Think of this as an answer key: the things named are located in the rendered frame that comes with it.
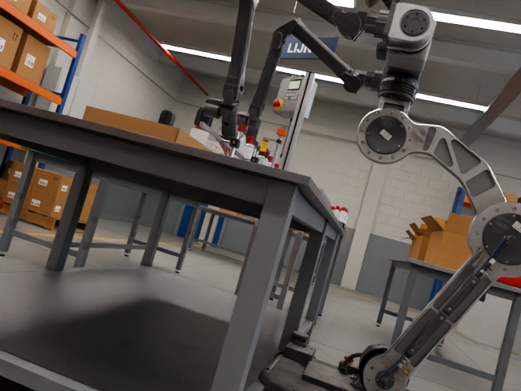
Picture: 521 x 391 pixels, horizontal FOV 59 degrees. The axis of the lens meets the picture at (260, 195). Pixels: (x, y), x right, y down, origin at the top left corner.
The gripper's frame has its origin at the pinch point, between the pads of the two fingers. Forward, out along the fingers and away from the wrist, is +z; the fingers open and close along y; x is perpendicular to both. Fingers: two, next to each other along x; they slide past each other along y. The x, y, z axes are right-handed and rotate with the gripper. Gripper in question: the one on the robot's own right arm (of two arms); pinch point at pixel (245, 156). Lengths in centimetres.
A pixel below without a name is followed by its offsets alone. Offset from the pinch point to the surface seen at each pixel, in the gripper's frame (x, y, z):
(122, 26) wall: -438, -478, -238
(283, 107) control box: 10.9, -3.6, -29.4
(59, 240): -72, 20, 65
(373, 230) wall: 72, -746, -21
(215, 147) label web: -19.2, -7.4, -1.7
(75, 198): -71, 20, 44
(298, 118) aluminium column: 21.3, 1.5, -24.5
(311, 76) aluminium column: 21, 1, -46
